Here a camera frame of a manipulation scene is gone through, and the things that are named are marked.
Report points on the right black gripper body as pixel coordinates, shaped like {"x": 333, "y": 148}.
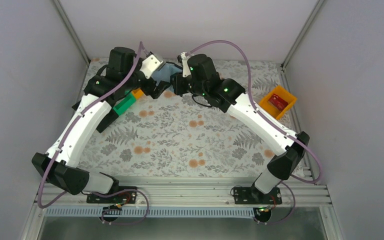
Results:
{"x": 178, "y": 84}

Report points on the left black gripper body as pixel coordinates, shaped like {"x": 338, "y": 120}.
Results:
{"x": 153, "y": 85}

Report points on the black card holder wallet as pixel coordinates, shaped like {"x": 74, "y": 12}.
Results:
{"x": 164, "y": 73}

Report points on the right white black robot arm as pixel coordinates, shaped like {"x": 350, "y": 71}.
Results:
{"x": 200, "y": 78}

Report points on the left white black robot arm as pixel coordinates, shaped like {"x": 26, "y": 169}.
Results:
{"x": 126, "y": 71}

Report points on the red card in bin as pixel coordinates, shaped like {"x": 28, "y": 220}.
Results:
{"x": 278, "y": 102}

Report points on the orange bin back left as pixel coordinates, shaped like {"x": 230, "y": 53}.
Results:
{"x": 137, "y": 93}

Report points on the orange bin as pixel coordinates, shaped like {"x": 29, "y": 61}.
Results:
{"x": 137, "y": 93}
{"x": 273, "y": 111}

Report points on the green bin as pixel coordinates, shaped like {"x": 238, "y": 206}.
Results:
{"x": 121, "y": 107}

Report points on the black bin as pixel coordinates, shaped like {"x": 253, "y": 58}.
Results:
{"x": 107, "y": 120}

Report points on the floral patterned table mat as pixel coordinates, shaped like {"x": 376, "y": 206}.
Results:
{"x": 175, "y": 136}

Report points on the orange bin right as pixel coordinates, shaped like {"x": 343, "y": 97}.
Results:
{"x": 273, "y": 111}

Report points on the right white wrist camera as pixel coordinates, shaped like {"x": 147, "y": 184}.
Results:
{"x": 183, "y": 59}

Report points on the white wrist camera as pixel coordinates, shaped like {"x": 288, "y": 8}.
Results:
{"x": 183, "y": 59}
{"x": 151, "y": 64}

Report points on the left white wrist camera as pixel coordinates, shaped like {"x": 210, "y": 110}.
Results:
{"x": 151, "y": 64}

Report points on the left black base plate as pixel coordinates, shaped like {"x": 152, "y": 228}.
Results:
{"x": 128, "y": 196}

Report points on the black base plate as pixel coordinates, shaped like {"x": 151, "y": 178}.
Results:
{"x": 251, "y": 196}
{"x": 128, "y": 196}

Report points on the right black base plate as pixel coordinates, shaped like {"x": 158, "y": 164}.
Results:
{"x": 251, "y": 196}

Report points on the grey slotted cable duct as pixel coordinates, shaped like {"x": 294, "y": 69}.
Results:
{"x": 153, "y": 212}

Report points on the aluminium rail frame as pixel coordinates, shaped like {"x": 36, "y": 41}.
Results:
{"x": 306, "y": 213}

